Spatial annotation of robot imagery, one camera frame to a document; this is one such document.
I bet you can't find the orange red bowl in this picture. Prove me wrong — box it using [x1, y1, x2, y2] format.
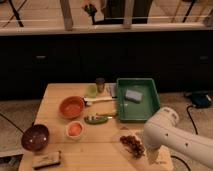
[59, 96, 85, 119]

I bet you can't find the blue grey sponge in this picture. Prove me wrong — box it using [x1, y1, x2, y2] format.
[125, 89, 142, 103]

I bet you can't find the grey metal object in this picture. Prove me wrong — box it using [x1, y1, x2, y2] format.
[109, 83, 117, 98]

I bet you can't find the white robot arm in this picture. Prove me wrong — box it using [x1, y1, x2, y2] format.
[143, 107, 213, 169]

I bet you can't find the bunch of dark grapes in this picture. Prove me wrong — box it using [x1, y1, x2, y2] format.
[120, 135, 145, 158]

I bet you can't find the light green cup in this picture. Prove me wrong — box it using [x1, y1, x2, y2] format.
[85, 85, 98, 98]

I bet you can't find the white handled brush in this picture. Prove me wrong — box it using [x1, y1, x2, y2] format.
[83, 97, 114, 106]

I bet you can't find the wooden block eraser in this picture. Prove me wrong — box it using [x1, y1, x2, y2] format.
[32, 151, 61, 170]

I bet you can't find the black cable on floor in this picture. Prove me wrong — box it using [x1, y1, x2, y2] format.
[186, 104, 200, 136]

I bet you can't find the dark purple bowl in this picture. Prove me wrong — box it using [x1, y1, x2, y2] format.
[21, 124, 50, 152]

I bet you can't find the green plastic tray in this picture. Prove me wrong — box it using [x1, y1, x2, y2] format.
[116, 78, 160, 122]

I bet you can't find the small brown jar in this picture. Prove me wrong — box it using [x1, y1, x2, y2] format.
[95, 77, 105, 93]

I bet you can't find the small white orange bowl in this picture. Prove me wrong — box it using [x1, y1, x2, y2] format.
[65, 121, 84, 140]

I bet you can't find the dark blue floor device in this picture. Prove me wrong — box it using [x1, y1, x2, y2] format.
[191, 93, 212, 108]

